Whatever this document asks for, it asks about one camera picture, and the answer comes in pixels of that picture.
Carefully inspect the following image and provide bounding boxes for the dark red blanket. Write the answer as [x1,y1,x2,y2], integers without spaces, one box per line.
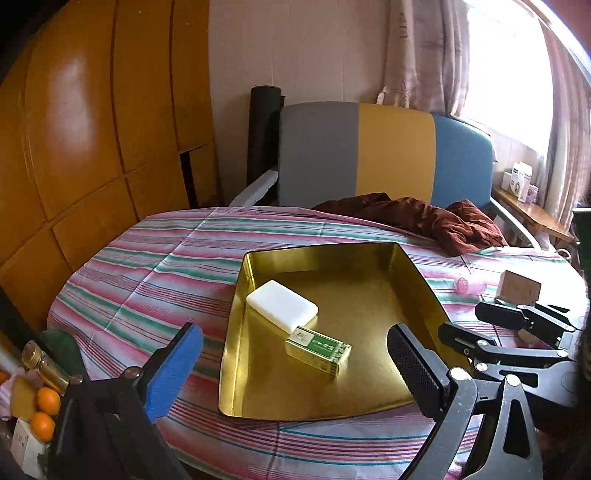
[315,192,507,257]

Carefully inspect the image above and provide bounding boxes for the grey yellow blue headboard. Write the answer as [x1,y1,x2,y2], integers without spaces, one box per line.
[279,102,494,209]

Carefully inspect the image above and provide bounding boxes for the wooden side shelf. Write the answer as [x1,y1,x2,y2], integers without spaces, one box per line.
[492,188,576,244]

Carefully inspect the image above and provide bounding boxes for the gold capped bottle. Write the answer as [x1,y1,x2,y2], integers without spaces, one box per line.
[21,340,69,395]

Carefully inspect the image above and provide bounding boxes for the pink patterned curtain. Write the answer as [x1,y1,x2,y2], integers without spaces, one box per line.
[377,0,470,117]

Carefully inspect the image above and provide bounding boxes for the orange fruit lower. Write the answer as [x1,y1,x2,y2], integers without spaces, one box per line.
[29,411,55,443]

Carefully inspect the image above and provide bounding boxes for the gold metal tray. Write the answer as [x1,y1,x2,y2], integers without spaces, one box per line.
[218,242,469,422]

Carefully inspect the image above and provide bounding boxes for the white soap bar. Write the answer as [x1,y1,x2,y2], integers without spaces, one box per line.
[246,280,318,334]

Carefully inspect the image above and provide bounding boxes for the striped bed sheet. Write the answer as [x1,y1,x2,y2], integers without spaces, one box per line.
[47,207,588,479]

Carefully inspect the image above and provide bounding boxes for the orange fruit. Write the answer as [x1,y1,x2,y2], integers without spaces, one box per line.
[29,411,55,443]
[36,387,61,417]

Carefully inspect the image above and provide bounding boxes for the orange fruit upper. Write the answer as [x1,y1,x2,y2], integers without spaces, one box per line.
[36,387,61,417]

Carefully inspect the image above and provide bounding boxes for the wooden wardrobe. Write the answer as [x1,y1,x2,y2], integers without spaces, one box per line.
[1,1,221,330]

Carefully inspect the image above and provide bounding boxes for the white boxes on shelf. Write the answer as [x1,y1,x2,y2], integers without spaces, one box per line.
[501,162,538,205]

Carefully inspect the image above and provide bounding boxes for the white bed rail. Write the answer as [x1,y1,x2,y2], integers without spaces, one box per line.
[229,169,279,207]

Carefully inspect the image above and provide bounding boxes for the small green box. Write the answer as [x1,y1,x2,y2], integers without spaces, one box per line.
[284,327,353,377]

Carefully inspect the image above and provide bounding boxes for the small brown cardboard box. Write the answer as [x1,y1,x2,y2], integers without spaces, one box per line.
[495,270,542,305]

